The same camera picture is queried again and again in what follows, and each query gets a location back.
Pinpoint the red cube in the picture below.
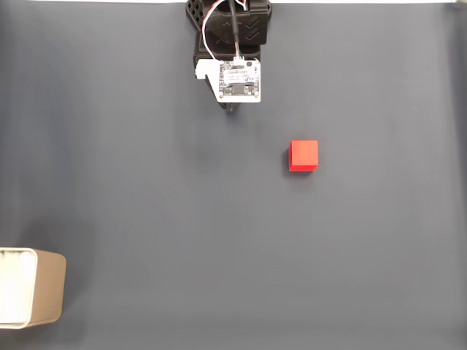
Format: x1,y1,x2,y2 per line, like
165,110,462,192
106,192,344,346
288,139,319,173

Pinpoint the beige box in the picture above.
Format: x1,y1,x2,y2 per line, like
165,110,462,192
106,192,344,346
0,247,68,330

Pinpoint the white padding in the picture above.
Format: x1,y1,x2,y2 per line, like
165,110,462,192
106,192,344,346
0,249,36,325

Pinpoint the white camera board mount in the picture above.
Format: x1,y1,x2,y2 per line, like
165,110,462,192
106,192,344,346
195,56,263,104

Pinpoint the black camera cable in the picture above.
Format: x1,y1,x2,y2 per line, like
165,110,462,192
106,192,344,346
228,0,243,60

